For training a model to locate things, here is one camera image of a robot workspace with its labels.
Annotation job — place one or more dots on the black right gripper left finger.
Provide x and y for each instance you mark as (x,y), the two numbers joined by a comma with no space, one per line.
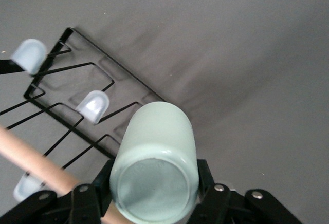
(77,206)

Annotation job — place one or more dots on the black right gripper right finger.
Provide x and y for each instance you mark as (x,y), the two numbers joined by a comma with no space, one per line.
(226,208)

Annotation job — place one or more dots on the pale green plastic cup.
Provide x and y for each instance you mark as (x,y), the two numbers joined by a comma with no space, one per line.
(154,157)

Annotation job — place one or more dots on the dark grey table cover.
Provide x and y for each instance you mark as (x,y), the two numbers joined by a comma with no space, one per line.
(231,54)

